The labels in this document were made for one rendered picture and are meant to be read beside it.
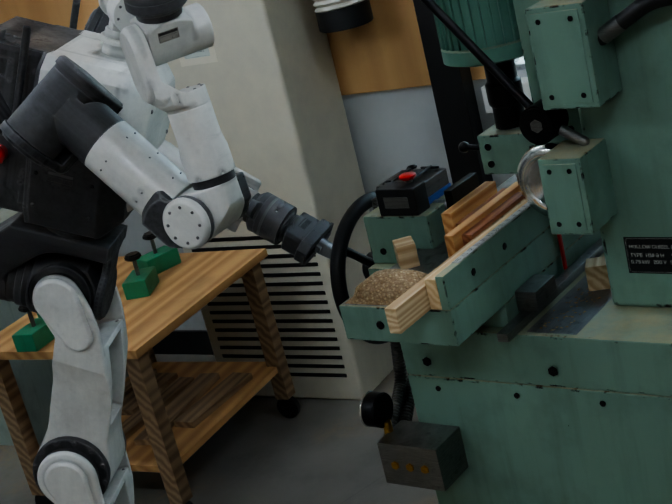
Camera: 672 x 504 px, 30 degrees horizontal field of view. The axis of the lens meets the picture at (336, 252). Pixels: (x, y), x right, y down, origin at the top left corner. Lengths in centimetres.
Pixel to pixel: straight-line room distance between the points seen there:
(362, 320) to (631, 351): 41
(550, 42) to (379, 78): 186
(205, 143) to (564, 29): 53
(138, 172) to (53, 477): 71
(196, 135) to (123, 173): 14
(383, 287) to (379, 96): 177
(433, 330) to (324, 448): 168
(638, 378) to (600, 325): 10
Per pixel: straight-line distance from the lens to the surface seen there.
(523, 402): 205
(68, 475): 234
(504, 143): 208
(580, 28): 178
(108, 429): 233
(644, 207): 193
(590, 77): 180
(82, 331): 222
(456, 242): 201
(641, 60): 185
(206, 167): 179
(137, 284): 347
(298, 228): 251
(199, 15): 179
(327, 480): 339
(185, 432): 345
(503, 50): 199
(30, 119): 191
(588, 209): 186
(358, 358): 372
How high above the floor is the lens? 160
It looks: 18 degrees down
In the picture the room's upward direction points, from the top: 14 degrees counter-clockwise
